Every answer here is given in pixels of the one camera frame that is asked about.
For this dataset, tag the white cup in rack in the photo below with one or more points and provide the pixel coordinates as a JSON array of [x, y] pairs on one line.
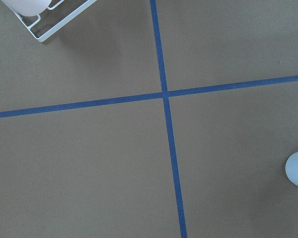
[[27, 7]]

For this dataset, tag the white wire cup rack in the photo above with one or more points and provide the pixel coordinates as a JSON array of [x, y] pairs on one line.
[[53, 18]]

